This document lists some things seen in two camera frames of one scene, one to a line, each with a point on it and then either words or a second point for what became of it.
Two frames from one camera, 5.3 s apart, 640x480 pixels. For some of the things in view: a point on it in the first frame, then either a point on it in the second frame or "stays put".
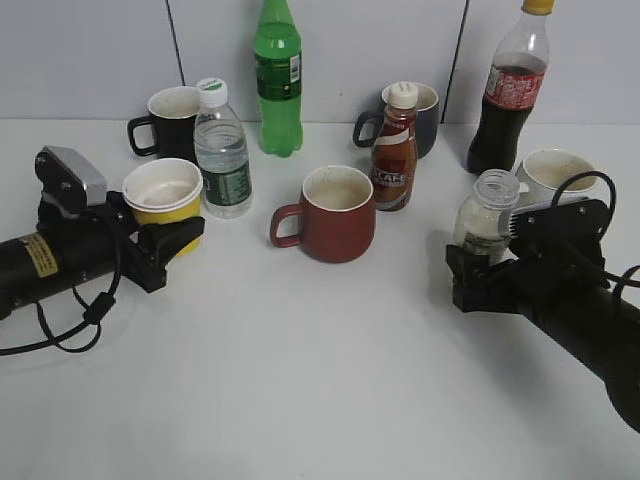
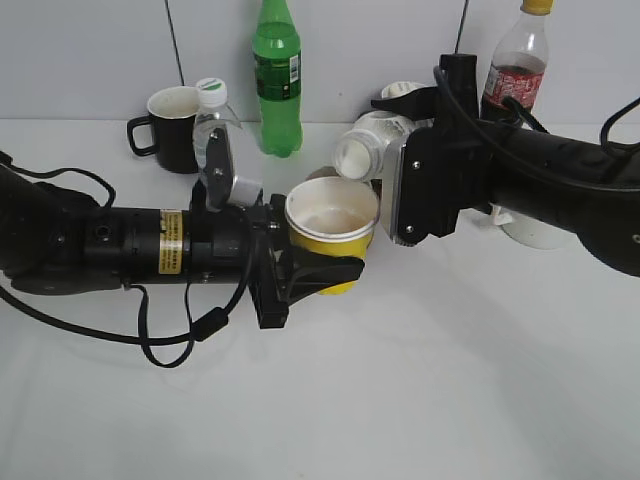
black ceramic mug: (174, 112) stays put
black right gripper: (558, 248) to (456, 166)
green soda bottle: (278, 61) stays put
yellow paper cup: (164, 190) to (334, 215)
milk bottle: (481, 220) to (359, 152)
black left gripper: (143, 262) to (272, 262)
